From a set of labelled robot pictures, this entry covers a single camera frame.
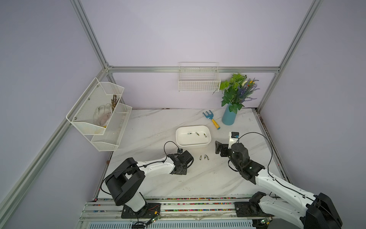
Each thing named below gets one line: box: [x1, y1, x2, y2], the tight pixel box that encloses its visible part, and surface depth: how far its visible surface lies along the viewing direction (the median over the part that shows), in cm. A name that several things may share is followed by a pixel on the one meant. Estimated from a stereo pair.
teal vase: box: [222, 103, 237, 126], surface depth 111 cm
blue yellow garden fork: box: [202, 110, 221, 130], surface depth 117 cm
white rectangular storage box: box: [175, 124, 213, 148], surface depth 106 cm
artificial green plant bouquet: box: [220, 72, 260, 115], surface depth 90 cm
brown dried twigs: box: [111, 94, 120, 114], surface depth 83 cm
